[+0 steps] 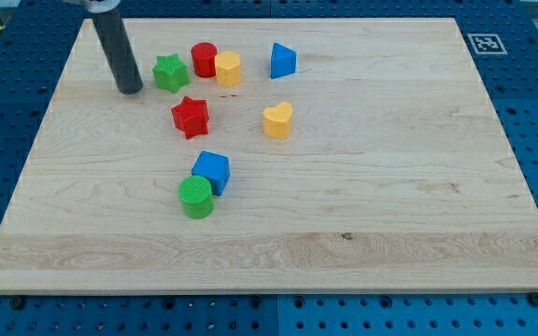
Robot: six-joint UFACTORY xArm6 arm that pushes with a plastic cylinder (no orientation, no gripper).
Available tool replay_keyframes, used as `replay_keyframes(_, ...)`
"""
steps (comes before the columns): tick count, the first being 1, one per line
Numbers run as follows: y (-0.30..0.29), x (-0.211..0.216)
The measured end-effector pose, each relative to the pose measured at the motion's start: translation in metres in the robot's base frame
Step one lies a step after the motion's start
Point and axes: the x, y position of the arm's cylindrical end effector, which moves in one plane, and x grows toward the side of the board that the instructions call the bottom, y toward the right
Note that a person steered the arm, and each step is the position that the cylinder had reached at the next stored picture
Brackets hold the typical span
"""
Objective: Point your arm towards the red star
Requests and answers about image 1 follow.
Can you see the wooden board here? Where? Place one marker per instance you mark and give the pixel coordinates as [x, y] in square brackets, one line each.
[397, 176]

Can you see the yellow hexagon block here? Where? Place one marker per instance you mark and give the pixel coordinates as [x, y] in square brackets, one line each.
[228, 68]

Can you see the yellow heart block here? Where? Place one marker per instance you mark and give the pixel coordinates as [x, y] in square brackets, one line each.
[276, 120]

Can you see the blue cube block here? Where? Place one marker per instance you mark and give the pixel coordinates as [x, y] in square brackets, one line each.
[215, 168]

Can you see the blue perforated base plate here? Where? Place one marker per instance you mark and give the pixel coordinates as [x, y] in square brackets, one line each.
[34, 46]

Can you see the green star block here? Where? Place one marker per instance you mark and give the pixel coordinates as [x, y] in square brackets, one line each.
[170, 73]

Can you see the blue triangle block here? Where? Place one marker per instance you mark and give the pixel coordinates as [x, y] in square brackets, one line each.
[283, 61]

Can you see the white fiducial marker tag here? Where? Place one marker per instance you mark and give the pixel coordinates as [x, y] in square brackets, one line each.
[486, 44]

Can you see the red cylinder block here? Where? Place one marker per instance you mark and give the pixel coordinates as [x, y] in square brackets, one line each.
[203, 58]

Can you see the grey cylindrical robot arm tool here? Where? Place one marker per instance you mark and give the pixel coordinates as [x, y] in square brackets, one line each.
[108, 23]

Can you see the green cylinder block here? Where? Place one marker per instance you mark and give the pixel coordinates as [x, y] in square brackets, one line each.
[196, 197]

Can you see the red star block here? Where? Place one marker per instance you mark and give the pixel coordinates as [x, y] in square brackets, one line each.
[191, 116]

